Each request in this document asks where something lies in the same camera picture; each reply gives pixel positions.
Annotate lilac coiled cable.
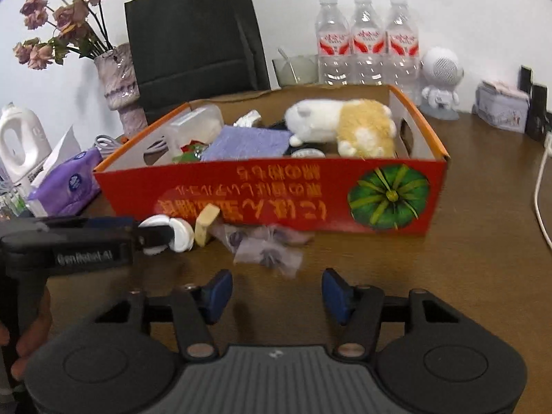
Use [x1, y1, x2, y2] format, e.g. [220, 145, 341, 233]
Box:
[91, 134, 127, 158]

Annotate purple tissue pack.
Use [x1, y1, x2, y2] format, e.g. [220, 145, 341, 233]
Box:
[26, 127, 102, 218]

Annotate white yellow plush toy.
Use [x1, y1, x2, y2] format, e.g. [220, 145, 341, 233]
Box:
[284, 99, 397, 158]

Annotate white detergent jug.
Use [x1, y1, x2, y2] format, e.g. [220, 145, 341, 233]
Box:
[1, 102, 52, 188]

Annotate purple knitted pouch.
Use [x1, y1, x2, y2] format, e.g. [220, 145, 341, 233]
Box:
[200, 126, 292, 162]

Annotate small clear plastic bag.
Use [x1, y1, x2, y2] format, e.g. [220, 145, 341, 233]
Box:
[209, 223, 313, 278]

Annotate beige eraser block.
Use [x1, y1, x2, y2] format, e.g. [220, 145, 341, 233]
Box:
[195, 204, 221, 247]

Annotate dried pink roses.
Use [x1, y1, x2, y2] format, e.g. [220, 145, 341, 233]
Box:
[13, 0, 114, 70]

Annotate red artificial flower clip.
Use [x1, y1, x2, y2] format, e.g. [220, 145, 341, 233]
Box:
[172, 140, 209, 164]

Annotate middle water bottle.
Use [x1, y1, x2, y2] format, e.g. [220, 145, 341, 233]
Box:
[350, 0, 385, 86]

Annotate black paper bag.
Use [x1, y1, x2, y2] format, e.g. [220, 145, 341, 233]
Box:
[125, 0, 270, 124]

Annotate white earbud case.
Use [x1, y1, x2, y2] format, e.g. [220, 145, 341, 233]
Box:
[137, 214, 195, 256]

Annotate white charging cable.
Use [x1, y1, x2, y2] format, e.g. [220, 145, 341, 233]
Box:
[533, 131, 552, 251]

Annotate mottled purple vase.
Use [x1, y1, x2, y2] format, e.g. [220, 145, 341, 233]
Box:
[93, 43, 147, 138]

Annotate white tissue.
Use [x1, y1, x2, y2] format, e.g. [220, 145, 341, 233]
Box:
[233, 109, 264, 128]

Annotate water bottle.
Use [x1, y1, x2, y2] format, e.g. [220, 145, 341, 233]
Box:
[350, 0, 385, 86]
[384, 0, 420, 106]
[315, 0, 351, 86]

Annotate right water bottle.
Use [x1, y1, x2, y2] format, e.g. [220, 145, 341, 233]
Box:
[384, 0, 420, 106]

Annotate red cardboard box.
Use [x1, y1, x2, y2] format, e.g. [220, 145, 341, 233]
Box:
[95, 85, 449, 235]

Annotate white astronaut speaker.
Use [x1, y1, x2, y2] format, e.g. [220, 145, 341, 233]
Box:
[418, 47, 464, 121]

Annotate white round lid jar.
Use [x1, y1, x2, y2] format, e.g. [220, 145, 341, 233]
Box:
[291, 148, 326, 159]

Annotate small tin box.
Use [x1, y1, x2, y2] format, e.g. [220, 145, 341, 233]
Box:
[473, 80, 530, 134]

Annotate person's left hand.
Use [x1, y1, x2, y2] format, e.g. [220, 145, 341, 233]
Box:
[11, 288, 52, 381]

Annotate translucent plastic container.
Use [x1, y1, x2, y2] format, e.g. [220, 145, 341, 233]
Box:
[163, 105, 225, 159]

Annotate glass cup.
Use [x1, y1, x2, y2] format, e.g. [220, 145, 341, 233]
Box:
[272, 48, 319, 88]

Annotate left water bottle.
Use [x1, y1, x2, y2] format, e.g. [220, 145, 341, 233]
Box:
[315, 0, 351, 86]

